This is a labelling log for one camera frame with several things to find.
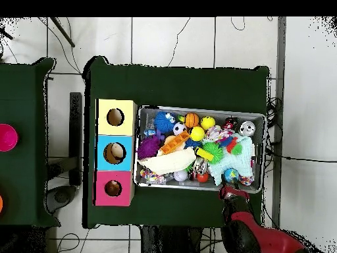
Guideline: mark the yellow smiley ball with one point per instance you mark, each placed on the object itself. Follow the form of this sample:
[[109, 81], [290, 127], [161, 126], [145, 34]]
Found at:
[[208, 122]]

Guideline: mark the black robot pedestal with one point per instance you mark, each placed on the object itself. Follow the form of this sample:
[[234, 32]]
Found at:
[[171, 242]]

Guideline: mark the dark green tablecloth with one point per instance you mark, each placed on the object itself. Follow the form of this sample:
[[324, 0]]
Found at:
[[23, 92], [184, 84]]

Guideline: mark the blue fuzzy ball with eyes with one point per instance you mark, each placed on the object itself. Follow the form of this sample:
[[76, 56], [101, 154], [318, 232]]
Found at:
[[163, 121]]

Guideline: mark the silver drink can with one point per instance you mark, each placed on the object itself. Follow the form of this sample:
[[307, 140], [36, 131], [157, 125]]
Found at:
[[247, 128]]

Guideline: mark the blue globe print ball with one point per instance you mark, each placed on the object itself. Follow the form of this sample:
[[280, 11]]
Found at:
[[231, 175]]

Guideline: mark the orange ball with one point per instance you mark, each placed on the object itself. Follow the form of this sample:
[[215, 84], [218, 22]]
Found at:
[[1, 204]]

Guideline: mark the black rod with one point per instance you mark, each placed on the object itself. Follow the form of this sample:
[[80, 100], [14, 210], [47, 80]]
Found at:
[[63, 33]]

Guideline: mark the black stand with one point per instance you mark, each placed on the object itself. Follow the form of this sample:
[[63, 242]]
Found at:
[[75, 131]]

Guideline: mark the yellow tennis ball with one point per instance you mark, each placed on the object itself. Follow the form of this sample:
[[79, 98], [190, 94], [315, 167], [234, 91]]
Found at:
[[197, 133]]

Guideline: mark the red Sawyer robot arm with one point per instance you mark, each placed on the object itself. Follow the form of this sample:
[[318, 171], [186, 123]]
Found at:
[[263, 239]]

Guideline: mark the wooden box with three holes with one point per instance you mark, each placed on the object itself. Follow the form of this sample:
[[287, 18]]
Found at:
[[105, 129]]

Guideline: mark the clear mesh bin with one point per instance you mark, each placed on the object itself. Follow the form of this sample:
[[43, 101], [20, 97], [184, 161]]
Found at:
[[259, 126]]

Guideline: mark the orange plastic toy block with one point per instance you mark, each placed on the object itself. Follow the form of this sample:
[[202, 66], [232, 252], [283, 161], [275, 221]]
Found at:
[[175, 142]]

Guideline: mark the mint green muslin cloth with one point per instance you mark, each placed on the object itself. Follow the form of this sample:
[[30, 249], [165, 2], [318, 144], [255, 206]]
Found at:
[[237, 160]]

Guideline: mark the cream muslin cloth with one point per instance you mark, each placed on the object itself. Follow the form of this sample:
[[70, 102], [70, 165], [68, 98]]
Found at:
[[168, 162]]

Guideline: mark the pink ball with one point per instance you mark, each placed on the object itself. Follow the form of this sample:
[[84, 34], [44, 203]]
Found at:
[[6, 138]]

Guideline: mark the grey metal rail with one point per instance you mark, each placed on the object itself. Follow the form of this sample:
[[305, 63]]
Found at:
[[281, 52]]

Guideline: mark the orange toy basketball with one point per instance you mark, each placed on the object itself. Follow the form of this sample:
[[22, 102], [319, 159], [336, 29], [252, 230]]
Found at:
[[192, 120]]

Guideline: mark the purple spiky ball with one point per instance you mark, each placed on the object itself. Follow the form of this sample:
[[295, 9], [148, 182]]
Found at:
[[148, 147]]

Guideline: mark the black and white soccer ball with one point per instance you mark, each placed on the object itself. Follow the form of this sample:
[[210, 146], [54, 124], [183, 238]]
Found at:
[[179, 128]]

